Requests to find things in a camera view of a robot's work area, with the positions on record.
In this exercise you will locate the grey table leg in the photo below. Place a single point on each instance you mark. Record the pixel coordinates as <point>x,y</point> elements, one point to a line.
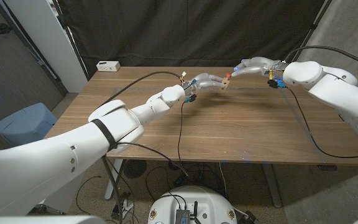
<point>272,186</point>

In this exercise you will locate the black and white floor glove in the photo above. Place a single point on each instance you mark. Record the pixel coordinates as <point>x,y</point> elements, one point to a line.
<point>126,208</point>

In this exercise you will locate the round black floor fan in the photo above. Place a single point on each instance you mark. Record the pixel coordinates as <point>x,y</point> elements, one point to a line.
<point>134,169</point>

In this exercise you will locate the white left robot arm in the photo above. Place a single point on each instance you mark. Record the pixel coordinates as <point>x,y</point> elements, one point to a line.
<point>73,152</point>

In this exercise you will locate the wooden block with holes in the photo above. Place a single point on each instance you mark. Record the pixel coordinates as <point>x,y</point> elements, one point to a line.
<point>226,84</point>

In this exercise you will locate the grey ribbed torso module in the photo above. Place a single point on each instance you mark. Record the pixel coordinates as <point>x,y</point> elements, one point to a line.
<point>182,217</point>

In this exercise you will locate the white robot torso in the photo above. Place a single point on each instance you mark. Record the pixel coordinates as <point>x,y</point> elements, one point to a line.
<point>194,199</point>

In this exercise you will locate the black floor device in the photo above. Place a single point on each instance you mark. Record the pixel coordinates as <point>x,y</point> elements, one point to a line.
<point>251,218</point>

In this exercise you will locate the blue plastic bin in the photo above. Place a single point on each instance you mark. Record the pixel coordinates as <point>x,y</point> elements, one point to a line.
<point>23,124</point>

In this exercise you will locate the black backdrop frame pole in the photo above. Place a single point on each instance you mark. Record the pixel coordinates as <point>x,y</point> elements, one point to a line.
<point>312,29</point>
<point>71,38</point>

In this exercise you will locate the white table leg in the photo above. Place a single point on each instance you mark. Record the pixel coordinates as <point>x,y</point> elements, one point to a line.
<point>110,186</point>

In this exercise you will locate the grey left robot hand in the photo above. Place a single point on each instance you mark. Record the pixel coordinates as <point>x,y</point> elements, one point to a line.
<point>204,81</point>

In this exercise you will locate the white flat floor panel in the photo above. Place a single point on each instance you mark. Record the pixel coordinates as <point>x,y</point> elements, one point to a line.
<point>64,199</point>

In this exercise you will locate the white pillar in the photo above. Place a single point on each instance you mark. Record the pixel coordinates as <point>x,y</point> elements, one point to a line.
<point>51,40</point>

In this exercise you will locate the black backdrop curtain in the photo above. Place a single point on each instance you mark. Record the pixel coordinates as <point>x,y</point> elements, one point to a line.
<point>197,31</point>

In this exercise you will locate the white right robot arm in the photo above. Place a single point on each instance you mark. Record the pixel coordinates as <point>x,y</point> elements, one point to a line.
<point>331,87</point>

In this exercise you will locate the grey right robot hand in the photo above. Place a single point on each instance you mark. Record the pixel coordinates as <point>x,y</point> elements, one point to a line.
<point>256,67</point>

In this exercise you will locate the white power strip box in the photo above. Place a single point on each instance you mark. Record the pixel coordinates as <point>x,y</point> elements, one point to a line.
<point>108,66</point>

